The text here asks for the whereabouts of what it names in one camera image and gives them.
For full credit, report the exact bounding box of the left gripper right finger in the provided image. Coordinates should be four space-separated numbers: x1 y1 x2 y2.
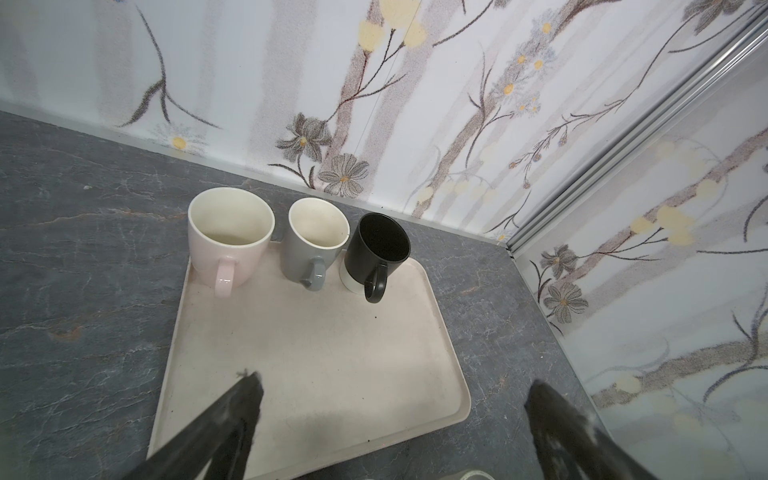
524 379 655 479

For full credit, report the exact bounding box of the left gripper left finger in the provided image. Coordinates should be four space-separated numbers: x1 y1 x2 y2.
124 372 264 479

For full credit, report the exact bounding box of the pale pink mug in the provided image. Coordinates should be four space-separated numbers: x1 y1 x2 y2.
187 187 276 298

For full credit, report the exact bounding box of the small grey mug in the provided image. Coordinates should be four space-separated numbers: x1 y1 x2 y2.
280 197 351 291

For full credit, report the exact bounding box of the black mug white base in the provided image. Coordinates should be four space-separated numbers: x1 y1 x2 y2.
340 212 411 304

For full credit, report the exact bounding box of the beige plastic tray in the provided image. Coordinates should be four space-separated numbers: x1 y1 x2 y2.
148 243 471 479

